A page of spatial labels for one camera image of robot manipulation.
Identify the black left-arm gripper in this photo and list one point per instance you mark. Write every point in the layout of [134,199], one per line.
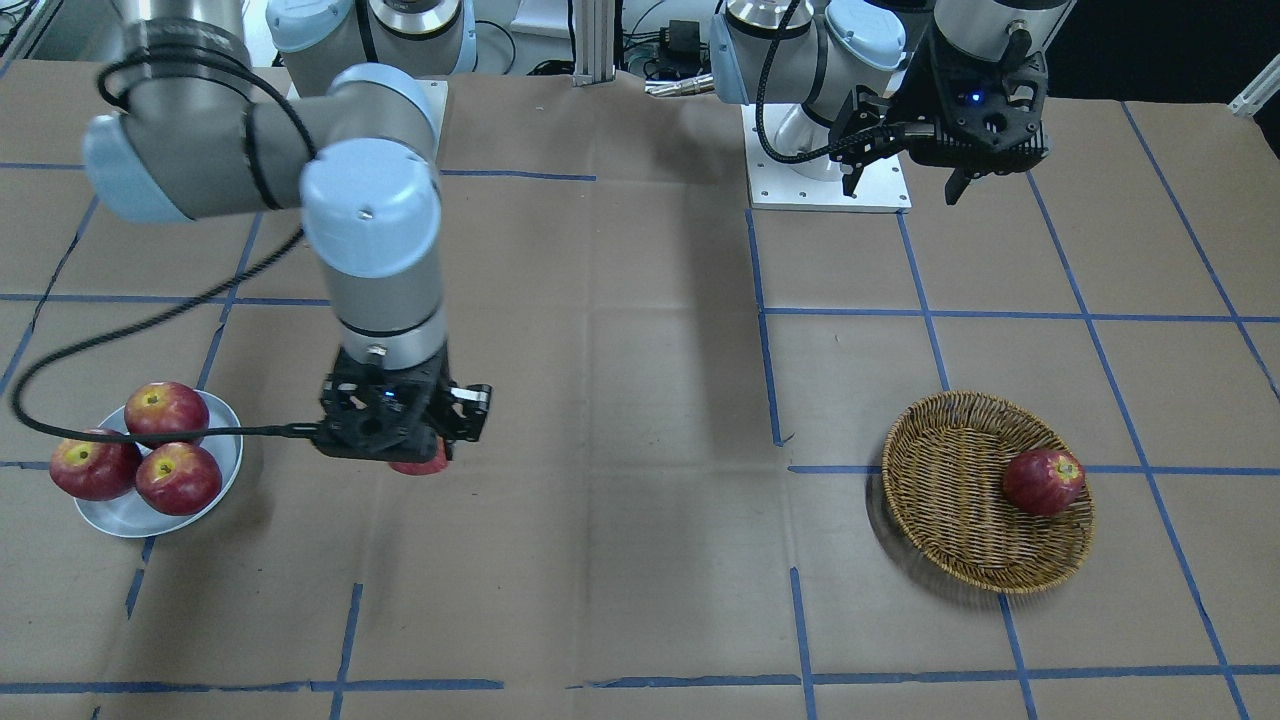
[918,100]

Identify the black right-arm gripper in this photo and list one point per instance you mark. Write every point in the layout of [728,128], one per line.
[466,410]

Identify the yellow-red striped apple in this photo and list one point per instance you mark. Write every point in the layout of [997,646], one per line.
[438,463]

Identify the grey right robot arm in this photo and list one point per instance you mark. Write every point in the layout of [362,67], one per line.
[354,153]

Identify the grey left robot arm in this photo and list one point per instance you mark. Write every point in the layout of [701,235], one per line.
[837,95]

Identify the red plate apple near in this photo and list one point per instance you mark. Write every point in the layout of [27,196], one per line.
[179,479]

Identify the red plate apple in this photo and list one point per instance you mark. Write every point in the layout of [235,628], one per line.
[165,408]
[179,479]

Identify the round wicker basket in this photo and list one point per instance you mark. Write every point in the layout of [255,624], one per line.
[942,469]

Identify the red plate apple far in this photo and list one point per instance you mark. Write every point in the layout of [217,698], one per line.
[165,408]

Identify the dark red basket apple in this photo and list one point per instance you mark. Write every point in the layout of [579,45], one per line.
[1043,481]

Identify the red plate apple side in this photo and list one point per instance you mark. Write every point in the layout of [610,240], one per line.
[94,471]

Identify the black power adapter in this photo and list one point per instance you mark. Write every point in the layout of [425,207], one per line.
[680,40]

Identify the aluminium frame post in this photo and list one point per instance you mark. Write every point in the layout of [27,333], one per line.
[595,43]

